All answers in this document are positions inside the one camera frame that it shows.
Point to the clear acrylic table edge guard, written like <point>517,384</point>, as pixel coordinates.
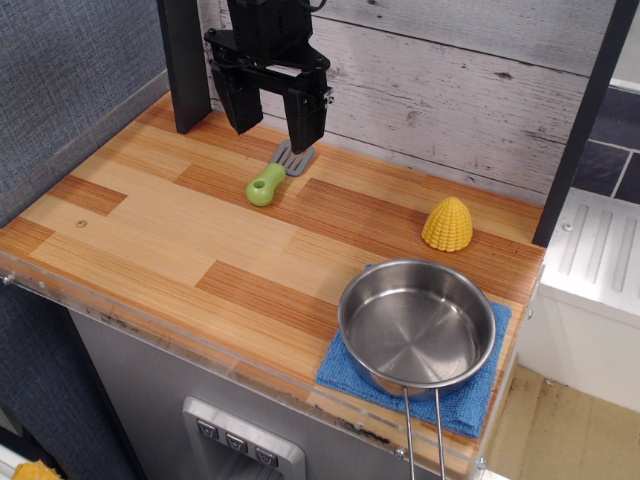
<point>148,368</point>

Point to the yellow corn cone toy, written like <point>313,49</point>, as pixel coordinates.
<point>449,226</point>

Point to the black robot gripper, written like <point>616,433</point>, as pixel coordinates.
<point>268,48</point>

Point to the blue cloth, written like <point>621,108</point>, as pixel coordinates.
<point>462,412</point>

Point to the black left frame post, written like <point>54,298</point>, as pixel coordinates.
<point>185,60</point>

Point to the yellow toy at bottom left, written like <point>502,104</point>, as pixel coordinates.
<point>34,471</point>

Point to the white ridged side cabinet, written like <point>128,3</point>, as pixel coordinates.
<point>583,324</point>

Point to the stainless steel pot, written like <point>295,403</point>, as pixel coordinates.
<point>415,329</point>

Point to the black right frame post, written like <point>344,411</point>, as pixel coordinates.
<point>606,61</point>

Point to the silver button control panel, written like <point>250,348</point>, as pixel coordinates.
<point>228,447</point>

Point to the green handled grey spatula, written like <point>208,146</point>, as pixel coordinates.
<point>284,162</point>

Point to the black frame post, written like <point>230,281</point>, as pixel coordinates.
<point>185,60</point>
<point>606,61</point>

